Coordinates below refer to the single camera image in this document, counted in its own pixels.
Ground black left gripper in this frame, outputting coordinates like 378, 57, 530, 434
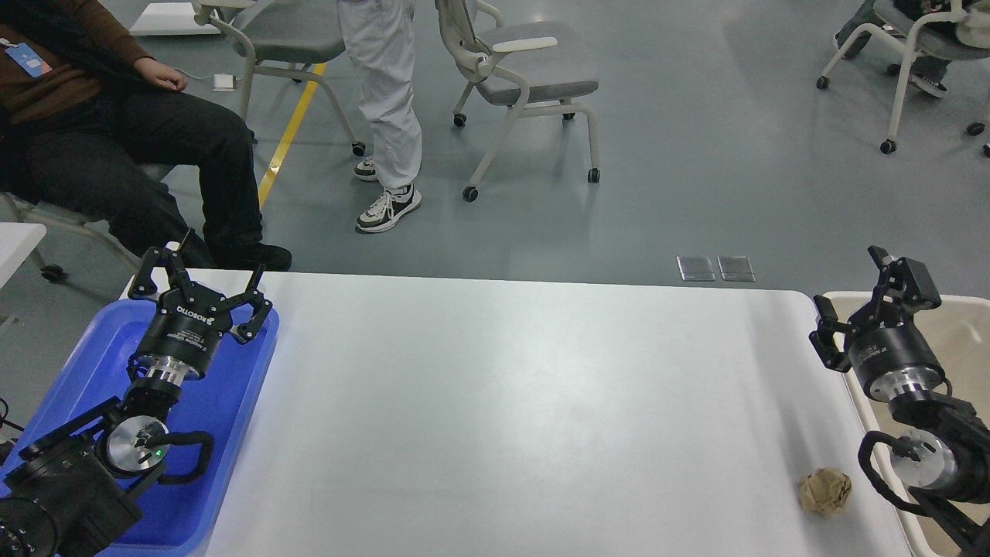
126, 229, 273, 381

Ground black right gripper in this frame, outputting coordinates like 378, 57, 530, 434
807, 244, 945, 402

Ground brown paper ball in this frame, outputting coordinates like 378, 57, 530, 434
797, 466, 852, 518

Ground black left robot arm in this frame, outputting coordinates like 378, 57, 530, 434
2, 243, 273, 556

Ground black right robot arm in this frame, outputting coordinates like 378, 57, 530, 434
809, 244, 989, 556

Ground beige plastic bin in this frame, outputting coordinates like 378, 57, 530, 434
845, 295, 989, 556

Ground left floor outlet plate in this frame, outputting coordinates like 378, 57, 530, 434
676, 256, 715, 282

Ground white side table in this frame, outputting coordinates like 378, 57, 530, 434
0, 222, 46, 288

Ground blue plastic tray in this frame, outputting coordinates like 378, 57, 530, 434
0, 299, 280, 557

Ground seated person in brown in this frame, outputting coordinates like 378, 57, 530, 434
2, 1, 292, 272

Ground white floor socket box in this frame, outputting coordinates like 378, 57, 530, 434
212, 73, 237, 92

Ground seated person far right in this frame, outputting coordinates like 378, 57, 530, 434
831, 1, 989, 98

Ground grey office chair left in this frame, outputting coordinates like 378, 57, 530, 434
192, 1, 367, 156

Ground grey office chair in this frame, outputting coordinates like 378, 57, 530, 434
816, 1, 988, 154
192, 1, 367, 156
435, 1, 601, 202

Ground grey office chair right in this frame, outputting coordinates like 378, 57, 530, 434
816, 1, 988, 154

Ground white flat board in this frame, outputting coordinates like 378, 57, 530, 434
128, 2, 220, 36

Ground standing person white trousers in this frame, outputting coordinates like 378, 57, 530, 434
337, 1, 423, 234

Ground grey office chair centre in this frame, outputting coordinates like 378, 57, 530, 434
435, 1, 601, 202

